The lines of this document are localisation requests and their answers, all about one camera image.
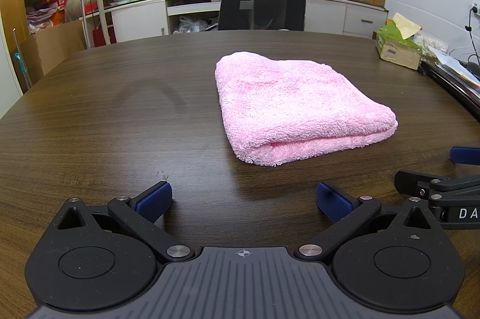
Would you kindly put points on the plain brown cardboard box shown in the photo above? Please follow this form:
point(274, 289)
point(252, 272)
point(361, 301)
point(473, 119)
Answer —
point(56, 45)

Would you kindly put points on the black office chair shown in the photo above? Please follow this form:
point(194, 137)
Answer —
point(262, 4)

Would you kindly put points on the pile of papers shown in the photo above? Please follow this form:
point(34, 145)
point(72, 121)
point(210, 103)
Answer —
point(450, 62)

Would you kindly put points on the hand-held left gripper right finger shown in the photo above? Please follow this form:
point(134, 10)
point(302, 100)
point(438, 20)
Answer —
point(332, 202)

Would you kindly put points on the white wall power outlet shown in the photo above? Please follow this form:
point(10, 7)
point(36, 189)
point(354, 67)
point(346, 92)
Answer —
point(475, 8)

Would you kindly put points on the white cabinet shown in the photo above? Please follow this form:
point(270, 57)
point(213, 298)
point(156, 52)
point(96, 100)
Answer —
point(138, 19)

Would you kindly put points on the clear plastic bag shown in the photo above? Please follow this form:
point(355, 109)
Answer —
point(192, 26)

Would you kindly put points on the mop stick with teal clip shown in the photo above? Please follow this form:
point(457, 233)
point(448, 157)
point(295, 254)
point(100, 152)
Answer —
point(21, 60)

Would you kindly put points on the pink towel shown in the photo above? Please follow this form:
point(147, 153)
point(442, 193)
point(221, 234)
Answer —
point(288, 105)

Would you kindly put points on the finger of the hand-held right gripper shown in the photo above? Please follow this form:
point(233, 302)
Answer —
point(465, 155)
point(416, 182)

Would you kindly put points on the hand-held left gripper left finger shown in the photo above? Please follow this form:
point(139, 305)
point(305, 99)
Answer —
point(153, 202)

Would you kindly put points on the green tissue box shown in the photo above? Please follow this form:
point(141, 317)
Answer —
point(397, 47)

